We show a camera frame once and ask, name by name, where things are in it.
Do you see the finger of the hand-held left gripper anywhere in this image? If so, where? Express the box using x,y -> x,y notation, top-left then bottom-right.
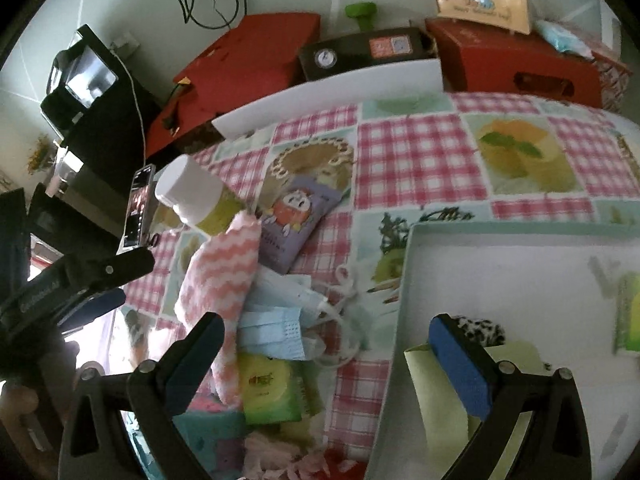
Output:
55,287 -> 127,333
0,246 -> 156,333

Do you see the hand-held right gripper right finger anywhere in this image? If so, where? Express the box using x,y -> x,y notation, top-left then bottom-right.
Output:
428,313 -> 593,480

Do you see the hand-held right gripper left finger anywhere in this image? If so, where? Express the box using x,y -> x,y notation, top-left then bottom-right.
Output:
59,311 -> 226,480

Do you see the leopard print scrunchie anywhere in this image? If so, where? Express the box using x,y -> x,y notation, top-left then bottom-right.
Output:
450,314 -> 508,348

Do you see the light green cloth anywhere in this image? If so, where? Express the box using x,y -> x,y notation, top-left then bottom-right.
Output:
404,340 -> 553,480

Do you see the pink white wavy cloth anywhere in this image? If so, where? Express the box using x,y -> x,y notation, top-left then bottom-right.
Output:
174,211 -> 262,406

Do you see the white tray with teal rim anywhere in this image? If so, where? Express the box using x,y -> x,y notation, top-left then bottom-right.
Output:
365,222 -> 640,480

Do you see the green tissue packet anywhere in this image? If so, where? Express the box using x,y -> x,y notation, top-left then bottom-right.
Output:
614,272 -> 640,356

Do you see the person's left hand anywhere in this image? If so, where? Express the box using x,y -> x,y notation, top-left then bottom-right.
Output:
0,382 -> 41,428

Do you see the black smartphone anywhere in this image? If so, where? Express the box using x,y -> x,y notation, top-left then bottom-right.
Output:
117,164 -> 157,252

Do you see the yellow orange tissue packet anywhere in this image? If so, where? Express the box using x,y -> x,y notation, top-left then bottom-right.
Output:
239,354 -> 307,425

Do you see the teal plastic dolphin box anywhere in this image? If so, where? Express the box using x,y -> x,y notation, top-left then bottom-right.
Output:
172,395 -> 246,480

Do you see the blue face mask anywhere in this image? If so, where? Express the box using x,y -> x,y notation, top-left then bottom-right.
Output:
237,307 -> 307,361

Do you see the white bottle with green label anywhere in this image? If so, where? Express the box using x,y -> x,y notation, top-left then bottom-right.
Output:
154,154 -> 246,236

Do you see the black cabinet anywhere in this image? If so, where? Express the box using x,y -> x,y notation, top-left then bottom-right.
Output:
40,85 -> 161,241

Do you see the white face mask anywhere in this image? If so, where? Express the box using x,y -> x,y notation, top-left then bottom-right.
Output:
247,265 -> 368,366

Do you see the red floral cloth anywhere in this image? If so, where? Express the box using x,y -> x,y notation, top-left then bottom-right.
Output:
245,430 -> 368,480

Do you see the purple cartoon packet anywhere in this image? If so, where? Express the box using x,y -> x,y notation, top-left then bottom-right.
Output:
257,175 -> 346,276

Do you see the black screen device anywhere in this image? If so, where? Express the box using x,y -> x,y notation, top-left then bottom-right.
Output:
40,24 -> 121,131

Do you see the pink checked tablecloth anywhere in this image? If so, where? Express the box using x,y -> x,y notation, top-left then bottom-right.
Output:
115,91 -> 640,480

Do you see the large red box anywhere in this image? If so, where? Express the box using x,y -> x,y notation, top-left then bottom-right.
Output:
145,12 -> 321,158

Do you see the white chair back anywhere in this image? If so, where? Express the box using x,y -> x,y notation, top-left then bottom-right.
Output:
211,57 -> 445,140

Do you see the black box with gauge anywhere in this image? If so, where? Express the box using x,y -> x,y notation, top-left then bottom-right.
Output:
299,27 -> 436,81

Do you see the red patterned box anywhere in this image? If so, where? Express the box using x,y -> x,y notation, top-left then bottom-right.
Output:
595,42 -> 632,111

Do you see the pale blue tissue pack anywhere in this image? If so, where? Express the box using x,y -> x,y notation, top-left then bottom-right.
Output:
535,20 -> 593,56

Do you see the green plastic dumbbell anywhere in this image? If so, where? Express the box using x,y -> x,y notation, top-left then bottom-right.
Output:
345,2 -> 380,31

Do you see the white cable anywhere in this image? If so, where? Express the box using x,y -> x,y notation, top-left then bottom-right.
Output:
112,45 -> 147,161

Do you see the red box with handle hole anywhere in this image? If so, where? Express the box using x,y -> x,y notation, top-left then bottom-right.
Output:
425,17 -> 603,108

